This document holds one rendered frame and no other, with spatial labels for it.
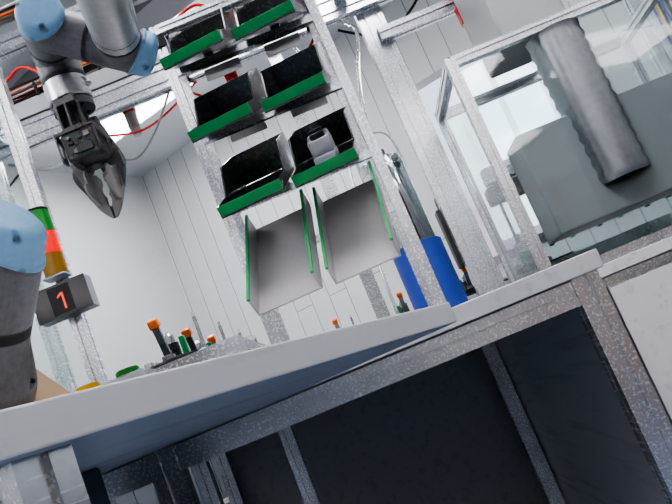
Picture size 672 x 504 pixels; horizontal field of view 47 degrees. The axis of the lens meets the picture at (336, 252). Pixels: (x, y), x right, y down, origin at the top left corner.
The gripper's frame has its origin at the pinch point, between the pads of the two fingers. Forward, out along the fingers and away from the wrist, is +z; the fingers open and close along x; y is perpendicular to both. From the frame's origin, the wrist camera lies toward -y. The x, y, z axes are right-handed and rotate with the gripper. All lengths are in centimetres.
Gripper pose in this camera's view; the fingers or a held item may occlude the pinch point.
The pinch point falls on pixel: (114, 211)
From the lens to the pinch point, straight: 138.8
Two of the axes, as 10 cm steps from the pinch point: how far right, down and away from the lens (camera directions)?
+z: 3.8, 9.1, -1.8
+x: 9.2, -3.8, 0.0
